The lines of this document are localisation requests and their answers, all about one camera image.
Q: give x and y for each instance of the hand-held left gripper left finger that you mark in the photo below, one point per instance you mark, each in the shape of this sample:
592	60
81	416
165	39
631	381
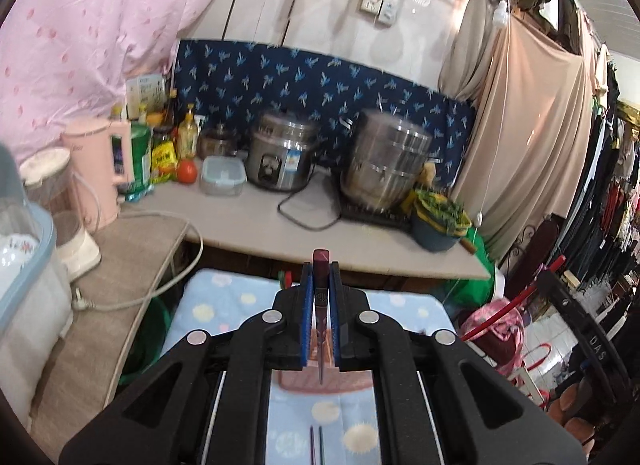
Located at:
304	315

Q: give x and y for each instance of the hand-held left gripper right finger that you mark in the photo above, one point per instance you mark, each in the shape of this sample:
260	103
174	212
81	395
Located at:
336	315

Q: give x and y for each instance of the pink plastic utensil basket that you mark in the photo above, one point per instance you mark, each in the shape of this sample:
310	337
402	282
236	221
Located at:
300	385

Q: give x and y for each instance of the blue dotted tablecloth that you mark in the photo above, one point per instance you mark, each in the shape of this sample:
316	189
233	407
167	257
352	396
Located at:
220	305

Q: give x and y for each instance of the black induction cooker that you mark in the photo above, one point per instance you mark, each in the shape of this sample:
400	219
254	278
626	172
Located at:
370	215

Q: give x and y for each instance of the blue bowl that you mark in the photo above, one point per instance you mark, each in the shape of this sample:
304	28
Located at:
435	237

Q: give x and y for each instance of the green bag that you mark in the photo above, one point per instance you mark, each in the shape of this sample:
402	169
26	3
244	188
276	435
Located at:
475	270

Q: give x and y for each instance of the green leafy vegetables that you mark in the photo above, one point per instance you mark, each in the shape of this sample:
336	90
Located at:
442	207

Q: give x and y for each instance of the green basin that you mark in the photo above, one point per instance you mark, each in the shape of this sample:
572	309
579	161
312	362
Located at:
150	340

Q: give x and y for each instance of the steel steamer pot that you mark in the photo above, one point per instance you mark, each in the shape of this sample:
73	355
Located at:
385	165

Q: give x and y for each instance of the clear plastic food container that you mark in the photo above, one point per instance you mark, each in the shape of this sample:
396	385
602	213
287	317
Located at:
222	176

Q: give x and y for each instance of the steel rice cooker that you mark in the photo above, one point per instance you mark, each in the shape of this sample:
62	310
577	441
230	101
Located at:
280	155

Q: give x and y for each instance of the red tomato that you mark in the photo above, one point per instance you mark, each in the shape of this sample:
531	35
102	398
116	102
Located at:
188	172

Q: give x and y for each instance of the red tube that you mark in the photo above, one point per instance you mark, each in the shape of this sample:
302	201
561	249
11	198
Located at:
520	297

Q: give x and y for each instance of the small dark pot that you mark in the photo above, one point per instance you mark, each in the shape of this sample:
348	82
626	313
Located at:
217	142

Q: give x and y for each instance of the yellow packet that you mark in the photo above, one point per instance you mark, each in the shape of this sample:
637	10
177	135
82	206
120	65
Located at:
164	160

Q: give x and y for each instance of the yellow oil bottle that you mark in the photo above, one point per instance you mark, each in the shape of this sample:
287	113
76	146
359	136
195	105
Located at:
187	137

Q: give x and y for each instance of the green can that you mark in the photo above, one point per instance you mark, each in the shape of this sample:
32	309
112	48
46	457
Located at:
139	160

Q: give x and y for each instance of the blue floral cloth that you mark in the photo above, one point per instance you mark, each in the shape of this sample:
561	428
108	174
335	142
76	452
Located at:
330	80

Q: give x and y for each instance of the dark sauce bottle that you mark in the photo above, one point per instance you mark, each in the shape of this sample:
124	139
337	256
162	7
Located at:
173	110

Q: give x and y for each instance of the pink electric kettle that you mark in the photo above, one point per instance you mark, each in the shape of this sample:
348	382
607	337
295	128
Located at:
95	170

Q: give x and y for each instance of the white blender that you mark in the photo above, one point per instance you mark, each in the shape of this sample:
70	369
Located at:
65	225

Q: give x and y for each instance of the white paper carton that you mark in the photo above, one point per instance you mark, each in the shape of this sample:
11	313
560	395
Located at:
145	95

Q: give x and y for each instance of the blue lidded dish box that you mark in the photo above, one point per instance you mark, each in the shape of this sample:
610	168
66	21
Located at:
25	295

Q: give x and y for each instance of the beige curtain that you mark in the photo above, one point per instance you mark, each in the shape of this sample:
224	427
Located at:
530	110

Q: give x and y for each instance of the hanging clothes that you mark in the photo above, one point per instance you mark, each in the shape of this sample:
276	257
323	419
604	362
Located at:
615	170

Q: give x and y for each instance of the white light bulb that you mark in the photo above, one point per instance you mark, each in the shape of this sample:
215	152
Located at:
501	15

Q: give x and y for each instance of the pink printed curtain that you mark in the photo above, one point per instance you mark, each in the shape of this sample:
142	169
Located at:
90	35

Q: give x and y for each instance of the white wall socket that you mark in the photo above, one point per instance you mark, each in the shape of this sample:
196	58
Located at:
388	12
370	5

